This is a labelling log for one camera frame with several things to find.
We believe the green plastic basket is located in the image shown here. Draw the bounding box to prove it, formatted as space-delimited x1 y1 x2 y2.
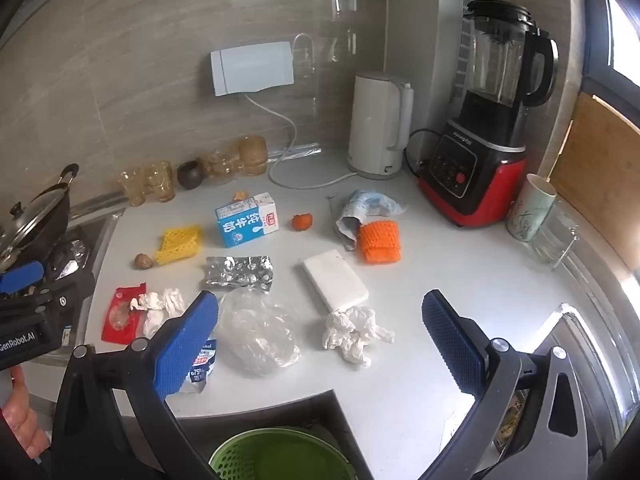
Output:
209 427 358 480

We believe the glass wok lid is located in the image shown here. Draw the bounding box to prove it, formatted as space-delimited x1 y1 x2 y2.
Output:
0 187 68 261

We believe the white tissue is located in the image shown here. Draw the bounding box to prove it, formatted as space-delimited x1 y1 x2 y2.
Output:
130 288 187 338
321 306 395 367

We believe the stainless steel sink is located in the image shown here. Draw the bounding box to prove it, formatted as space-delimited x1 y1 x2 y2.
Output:
500 305 640 461

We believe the red snack packet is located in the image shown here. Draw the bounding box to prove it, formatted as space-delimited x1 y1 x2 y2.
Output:
101 284 148 345

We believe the white wall socket cover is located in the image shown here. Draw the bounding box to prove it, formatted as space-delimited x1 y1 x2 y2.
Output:
210 41 295 97

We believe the orange foam fruit net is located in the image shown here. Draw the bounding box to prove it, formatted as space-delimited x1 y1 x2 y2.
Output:
357 220 403 264

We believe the blue and white plastic wrapper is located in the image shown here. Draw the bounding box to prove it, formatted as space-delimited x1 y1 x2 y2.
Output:
330 189 408 251

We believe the silver foil blister pack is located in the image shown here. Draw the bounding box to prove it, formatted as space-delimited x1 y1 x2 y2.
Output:
202 255 274 292

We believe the white printed ceramic cup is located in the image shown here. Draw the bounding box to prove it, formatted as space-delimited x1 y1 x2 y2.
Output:
506 173 557 242

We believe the clear glass mug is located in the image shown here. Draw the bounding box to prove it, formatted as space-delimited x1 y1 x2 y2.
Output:
200 150 241 186

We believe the bamboo cutting board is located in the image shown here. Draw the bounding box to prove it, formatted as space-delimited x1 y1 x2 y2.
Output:
550 94 640 281

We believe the amber drinking glass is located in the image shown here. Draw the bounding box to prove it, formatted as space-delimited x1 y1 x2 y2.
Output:
145 161 176 203
119 170 148 207

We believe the yellow foam fruit net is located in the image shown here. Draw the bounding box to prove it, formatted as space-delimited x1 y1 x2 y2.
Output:
154 225 203 266

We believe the white power cable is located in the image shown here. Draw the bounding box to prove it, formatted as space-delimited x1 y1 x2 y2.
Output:
245 92 358 190

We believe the aluminium foil stove liner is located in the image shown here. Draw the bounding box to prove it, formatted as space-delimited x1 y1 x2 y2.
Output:
47 240 93 281

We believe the person's left hand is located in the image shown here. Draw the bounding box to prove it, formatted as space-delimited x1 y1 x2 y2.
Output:
0 365 51 458

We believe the small blue white packet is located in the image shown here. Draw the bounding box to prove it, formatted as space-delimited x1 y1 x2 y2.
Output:
180 338 218 395

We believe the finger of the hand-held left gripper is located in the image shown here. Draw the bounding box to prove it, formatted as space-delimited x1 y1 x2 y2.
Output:
0 260 46 295

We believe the ribbed amber glass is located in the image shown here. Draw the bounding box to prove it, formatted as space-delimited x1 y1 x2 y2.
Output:
237 136 271 177

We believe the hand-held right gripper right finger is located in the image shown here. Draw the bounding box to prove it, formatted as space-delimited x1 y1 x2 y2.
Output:
415 288 588 480

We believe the dark brown small cup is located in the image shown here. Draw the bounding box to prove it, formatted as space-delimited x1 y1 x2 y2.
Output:
176 160 205 191

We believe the white electric kettle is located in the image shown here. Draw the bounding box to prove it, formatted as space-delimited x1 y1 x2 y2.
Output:
347 71 416 180

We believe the clear acrylic rack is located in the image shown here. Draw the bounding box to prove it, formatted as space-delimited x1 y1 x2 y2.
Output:
530 200 581 271

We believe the blue and white milk carton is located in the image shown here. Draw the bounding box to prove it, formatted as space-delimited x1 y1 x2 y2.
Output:
215 192 280 248

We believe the white foam block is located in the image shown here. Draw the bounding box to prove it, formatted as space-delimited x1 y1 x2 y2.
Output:
302 250 370 312

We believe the black power cable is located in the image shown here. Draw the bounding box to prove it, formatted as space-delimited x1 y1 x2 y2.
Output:
404 129 442 176

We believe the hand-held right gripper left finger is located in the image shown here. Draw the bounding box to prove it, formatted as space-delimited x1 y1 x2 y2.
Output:
50 290 221 480

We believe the red and black blender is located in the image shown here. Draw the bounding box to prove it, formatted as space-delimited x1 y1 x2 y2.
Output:
417 0 560 228

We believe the clear plastic bag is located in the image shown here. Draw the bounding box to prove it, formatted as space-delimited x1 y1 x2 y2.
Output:
215 287 302 377

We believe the black gas hob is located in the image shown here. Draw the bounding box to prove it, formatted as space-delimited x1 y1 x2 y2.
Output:
0 205 126 361

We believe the black wok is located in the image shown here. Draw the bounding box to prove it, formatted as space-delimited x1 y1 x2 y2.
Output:
0 164 81 273

